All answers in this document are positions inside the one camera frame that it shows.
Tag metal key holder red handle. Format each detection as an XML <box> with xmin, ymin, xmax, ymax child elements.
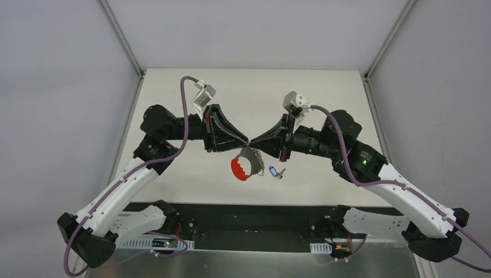
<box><xmin>230</xmin><ymin>147</ymin><xmax>265</xmax><ymax>181</ymax></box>

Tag silver key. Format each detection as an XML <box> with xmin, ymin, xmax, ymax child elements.
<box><xmin>277</xmin><ymin>169</ymin><xmax>285</xmax><ymax>179</ymax></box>

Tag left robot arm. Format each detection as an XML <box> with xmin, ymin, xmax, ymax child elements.
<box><xmin>57</xmin><ymin>104</ymin><xmax>248</xmax><ymax>269</ymax></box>

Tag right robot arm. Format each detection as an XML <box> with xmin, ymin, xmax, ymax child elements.
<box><xmin>251</xmin><ymin>110</ymin><xmax>469</xmax><ymax>262</ymax></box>

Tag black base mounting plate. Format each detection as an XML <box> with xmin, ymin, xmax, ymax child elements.
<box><xmin>156</xmin><ymin>203</ymin><xmax>348</xmax><ymax>253</ymax></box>

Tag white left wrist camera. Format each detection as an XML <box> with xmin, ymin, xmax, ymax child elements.
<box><xmin>192</xmin><ymin>80</ymin><xmax>217</xmax><ymax>119</ymax></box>

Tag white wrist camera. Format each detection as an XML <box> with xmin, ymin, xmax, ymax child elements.
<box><xmin>282</xmin><ymin>91</ymin><xmax>311</xmax><ymax>115</ymax></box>
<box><xmin>192</xmin><ymin>80</ymin><xmax>217</xmax><ymax>119</ymax></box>

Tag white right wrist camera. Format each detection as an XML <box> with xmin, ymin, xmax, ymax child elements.
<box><xmin>282</xmin><ymin>91</ymin><xmax>311</xmax><ymax>115</ymax></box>

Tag right white cable duct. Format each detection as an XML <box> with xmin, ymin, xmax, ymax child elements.
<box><xmin>309</xmin><ymin>243</ymin><xmax>332</xmax><ymax>254</ymax></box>

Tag white cable duct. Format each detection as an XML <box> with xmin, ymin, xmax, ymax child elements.
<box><xmin>118</xmin><ymin>236</ymin><xmax>195</xmax><ymax>251</ymax></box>
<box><xmin>309</xmin><ymin>243</ymin><xmax>332</xmax><ymax>254</ymax></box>

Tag left white cable duct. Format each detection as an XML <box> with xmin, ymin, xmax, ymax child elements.
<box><xmin>118</xmin><ymin>236</ymin><xmax>195</xmax><ymax>251</ymax></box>

